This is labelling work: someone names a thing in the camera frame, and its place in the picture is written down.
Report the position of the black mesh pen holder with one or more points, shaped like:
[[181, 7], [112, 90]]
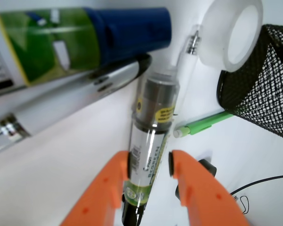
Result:
[[255, 91]]

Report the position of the silver metal pen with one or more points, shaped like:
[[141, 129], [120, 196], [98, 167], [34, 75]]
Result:
[[41, 112]]

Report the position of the clear ballpoint pen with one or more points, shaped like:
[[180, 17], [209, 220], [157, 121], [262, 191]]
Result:
[[186, 64]]

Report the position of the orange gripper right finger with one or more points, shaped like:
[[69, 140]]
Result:
[[208, 203]]

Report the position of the translucent clear tape roll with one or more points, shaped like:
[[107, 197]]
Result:
[[230, 30]]

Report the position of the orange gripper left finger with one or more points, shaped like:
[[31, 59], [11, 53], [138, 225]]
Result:
[[98, 203]]

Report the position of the green plastic pen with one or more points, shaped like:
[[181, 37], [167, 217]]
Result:
[[201, 125]]

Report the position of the blue green whiteboard marker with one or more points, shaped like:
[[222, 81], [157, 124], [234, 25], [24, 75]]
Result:
[[41, 45]]

